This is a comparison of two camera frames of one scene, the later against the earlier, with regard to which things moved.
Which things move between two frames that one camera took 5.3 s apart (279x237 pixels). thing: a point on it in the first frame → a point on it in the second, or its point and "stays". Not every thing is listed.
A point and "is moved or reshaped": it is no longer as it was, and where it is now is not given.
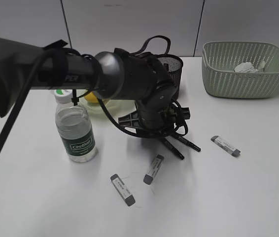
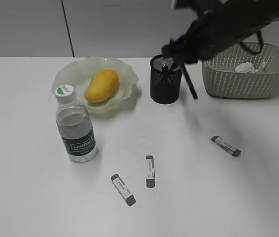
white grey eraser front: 123,190 stays
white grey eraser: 225,145 stays
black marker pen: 172,144 is moved or reshaped
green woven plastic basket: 244,69 stays
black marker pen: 189,143 → 189,81
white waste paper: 247,67 stays
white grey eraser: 148,178 is moved or reshaped
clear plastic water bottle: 75,127 stays
